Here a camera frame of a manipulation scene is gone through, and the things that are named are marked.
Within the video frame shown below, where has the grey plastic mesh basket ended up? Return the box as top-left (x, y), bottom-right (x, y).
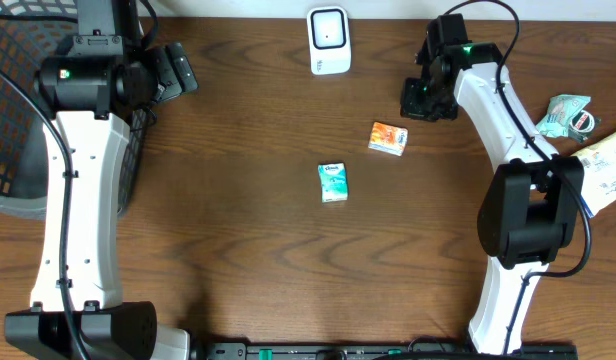
top-left (0, 0), bottom-right (155, 220)

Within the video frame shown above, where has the teal snack packet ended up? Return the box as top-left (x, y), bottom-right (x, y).
top-left (537, 94), bottom-right (591, 138)

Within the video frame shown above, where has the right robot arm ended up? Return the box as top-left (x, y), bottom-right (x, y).
top-left (400, 12), bottom-right (587, 357)

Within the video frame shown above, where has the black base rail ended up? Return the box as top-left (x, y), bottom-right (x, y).
top-left (189, 339), bottom-right (579, 360)

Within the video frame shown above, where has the small orange carton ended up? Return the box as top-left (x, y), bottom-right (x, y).
top-left (368, 122), bottom-right (408, 156)

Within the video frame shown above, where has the light blue tissue pack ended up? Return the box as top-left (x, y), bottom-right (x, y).
top-left (318, 163), bottom-right (348, 203)

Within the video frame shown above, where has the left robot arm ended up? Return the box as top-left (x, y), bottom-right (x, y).
top-left (4, 1), bottom-right (204, 360)

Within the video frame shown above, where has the large yellow snack bag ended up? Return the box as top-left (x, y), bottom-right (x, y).
top-left (575, 132), bottom-right (616, 218)

